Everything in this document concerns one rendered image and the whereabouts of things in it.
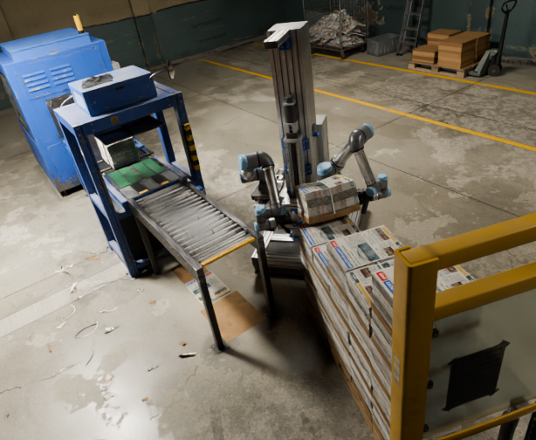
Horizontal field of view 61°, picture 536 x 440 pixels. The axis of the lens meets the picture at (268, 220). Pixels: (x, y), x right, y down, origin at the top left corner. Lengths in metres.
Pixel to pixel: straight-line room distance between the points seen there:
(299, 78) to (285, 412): 2.32
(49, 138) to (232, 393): 4.13
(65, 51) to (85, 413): 4.14
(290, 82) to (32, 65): 3.50
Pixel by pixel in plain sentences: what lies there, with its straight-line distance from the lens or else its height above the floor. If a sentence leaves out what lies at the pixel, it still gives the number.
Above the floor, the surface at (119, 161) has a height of 0.87.
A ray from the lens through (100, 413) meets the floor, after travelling 3.59.
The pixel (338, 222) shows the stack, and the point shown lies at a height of 0.83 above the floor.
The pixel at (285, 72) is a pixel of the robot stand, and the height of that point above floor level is 1.73.
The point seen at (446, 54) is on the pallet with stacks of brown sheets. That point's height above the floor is 0.35.
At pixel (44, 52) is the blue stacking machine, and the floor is 1.75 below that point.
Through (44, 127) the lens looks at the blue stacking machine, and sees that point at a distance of 6.26.
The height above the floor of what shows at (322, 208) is 0.98.
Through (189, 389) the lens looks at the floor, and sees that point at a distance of 3.45.
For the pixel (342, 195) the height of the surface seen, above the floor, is 1.04.
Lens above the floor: 2.65
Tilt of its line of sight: 33 degrees down
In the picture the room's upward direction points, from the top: 9 degrees counter-clockwise
